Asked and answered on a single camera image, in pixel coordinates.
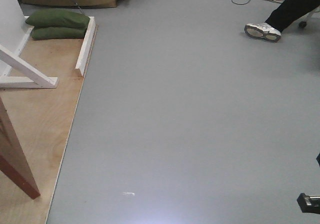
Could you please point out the white triangular wooden brace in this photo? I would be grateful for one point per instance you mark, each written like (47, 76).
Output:
(32, 77)

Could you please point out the white wooden side rail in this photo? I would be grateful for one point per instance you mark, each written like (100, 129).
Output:
(86, 48)

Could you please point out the brown wooden door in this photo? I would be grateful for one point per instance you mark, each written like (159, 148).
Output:
(13, 160)

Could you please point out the black robot part lower right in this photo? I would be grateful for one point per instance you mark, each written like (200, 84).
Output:
(309, 203)

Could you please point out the white door frame panel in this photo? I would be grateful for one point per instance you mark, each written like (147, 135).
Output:
(14, 31)

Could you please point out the green sandbag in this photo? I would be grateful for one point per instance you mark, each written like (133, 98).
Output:
(57, 33)
(58, 18)

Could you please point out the lower green sandbag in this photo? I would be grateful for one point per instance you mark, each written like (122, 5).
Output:
(57, 33)

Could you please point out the plywood door base board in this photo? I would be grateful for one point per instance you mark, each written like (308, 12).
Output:
(42, 119)

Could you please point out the black trouser leg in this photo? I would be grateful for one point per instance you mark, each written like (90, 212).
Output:
(289, 11)

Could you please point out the black robot part right edge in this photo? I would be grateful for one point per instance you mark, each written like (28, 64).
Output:
(318, 158)

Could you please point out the white grey sneaker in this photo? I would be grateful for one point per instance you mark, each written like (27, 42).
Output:
(262, 31)

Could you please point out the office chair caster wheel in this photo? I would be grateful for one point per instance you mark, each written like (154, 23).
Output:
(302, 24)

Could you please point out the upper green sandbag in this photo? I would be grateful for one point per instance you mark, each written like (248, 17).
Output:
(58, 18)

